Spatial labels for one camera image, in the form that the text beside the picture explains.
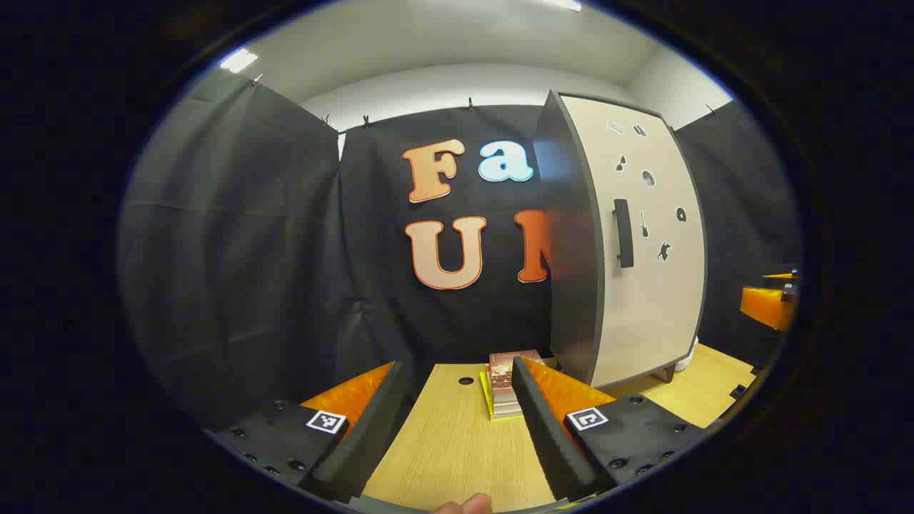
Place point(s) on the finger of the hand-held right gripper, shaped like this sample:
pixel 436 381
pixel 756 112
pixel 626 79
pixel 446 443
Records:
pixel 778 275
pixel 767 307

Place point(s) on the ceiling light panel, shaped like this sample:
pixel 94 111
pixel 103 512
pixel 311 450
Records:
pixel 564 3
pixel 239 61

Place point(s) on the black table clamp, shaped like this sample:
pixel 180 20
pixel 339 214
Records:
pixel 738 392

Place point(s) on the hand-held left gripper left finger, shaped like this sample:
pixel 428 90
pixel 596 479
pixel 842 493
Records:
pixel 364 442

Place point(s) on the small white container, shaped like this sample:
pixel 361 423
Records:
pixel 685 360

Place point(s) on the yellow book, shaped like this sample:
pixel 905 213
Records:
pixel 486 400

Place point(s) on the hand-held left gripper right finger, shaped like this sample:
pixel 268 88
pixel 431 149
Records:
pixel 550 442

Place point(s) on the black backdrop cloth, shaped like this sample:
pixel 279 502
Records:
pixel 250 250

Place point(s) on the grey cabinet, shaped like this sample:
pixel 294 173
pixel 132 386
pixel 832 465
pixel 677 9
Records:
pixel 571 250

